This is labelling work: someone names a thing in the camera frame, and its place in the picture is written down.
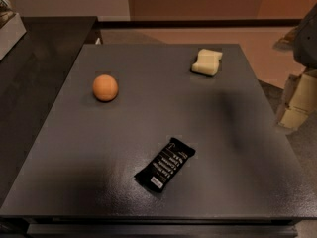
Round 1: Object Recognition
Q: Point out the pale yellow sponge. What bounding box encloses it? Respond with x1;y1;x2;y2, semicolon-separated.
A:
191;49;223;76

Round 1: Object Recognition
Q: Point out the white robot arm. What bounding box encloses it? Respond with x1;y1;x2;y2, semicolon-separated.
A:
276;4;317;130

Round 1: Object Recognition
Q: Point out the black snack bar wrapper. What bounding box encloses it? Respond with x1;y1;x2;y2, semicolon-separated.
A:
135;138;195;193

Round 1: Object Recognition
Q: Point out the orange fruit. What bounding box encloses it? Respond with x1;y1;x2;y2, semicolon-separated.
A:
93;74;119;102

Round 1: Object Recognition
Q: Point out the dark side table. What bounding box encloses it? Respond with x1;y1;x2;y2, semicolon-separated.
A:
0;16;97;205

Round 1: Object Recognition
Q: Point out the white box on side table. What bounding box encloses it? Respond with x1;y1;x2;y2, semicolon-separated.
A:
0;0;27;60

